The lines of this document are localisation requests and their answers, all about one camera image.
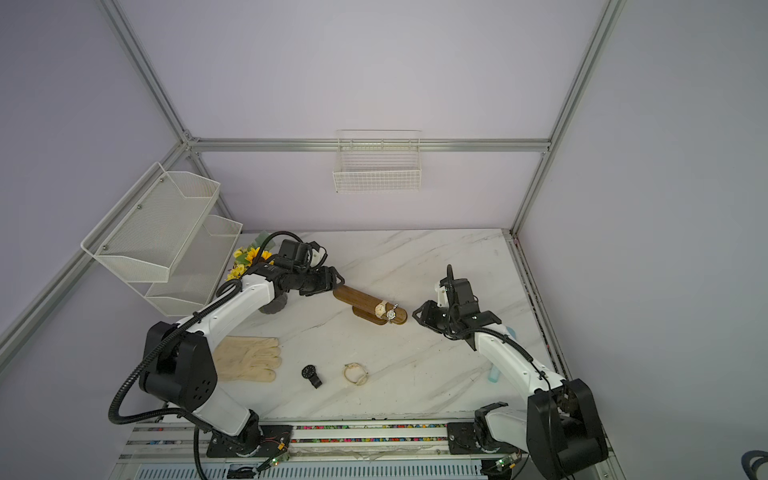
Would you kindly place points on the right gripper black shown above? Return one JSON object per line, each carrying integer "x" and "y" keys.
{"x": 428, "y": 316}

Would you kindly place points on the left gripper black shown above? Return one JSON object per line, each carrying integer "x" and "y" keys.
{"x": 327, "y": 281}

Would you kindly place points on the wooden watch stand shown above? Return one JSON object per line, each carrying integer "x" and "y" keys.
{"x": 363, "y": 306}

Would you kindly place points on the cream strap wrist watch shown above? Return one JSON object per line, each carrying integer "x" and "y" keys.
{"x": 381, "y": 310}

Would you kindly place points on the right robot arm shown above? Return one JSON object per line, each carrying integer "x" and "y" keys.
{"x": 559, "y": 429}

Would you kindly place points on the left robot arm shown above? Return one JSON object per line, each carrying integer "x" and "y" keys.
{"x": 177, "y": 374}

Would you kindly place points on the black wrist watch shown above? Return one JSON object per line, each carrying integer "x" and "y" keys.
{"x": 309, "y": 372}

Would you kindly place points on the purple glass vase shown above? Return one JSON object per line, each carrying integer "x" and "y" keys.
{"x": 276, "y": 305}

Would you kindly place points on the yellow sunflower bouquet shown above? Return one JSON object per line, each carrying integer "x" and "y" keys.
{"x": 243, "y": 258}

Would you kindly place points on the lower white mesh shelf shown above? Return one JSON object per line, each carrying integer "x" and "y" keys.
{"x": 194, "y": 281}

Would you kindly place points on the white mesh shelf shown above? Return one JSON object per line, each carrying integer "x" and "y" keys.
{"x": 144, "y": 237}
{"x": 194, "y": 281}

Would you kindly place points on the upper white mesh shelf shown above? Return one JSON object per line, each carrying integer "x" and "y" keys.
{"x": 144, "y": 237}

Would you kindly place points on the black chair part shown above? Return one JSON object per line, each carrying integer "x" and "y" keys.
{"x": 751, "y": 461}

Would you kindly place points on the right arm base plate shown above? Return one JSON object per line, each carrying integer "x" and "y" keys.
{"x": 463, "y": 440}

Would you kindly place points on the white wire wall basket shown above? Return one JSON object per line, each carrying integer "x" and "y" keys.
{"x": 370, "y": 161}

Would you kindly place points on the white perforated cable tray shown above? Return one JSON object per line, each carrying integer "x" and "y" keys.
{"x": 398, "y": 469}

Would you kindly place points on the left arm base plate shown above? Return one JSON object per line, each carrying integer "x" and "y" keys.
{"x": 267, "y": 441}

